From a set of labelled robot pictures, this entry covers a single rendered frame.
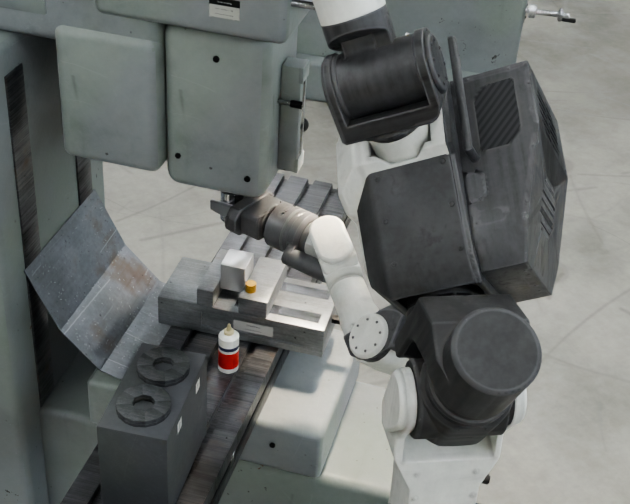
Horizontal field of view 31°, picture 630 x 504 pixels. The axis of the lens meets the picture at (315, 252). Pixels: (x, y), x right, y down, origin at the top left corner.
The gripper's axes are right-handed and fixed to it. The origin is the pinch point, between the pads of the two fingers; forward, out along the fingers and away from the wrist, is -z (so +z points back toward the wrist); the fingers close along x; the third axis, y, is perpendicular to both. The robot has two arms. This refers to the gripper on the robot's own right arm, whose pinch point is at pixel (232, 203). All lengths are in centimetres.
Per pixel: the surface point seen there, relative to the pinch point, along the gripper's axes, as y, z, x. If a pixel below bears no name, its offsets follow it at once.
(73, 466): 65, -23, 25
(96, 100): -23.8, -15.5, 18.7
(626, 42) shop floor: 122, -66, -409
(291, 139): -17.3, 11.7, -2.1
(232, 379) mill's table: 31.1, 9.8, 11.6
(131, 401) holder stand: 10.4, 15.4, 44.6
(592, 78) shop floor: 122, -61, -355
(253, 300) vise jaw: 19.3, 6.5, 1.2
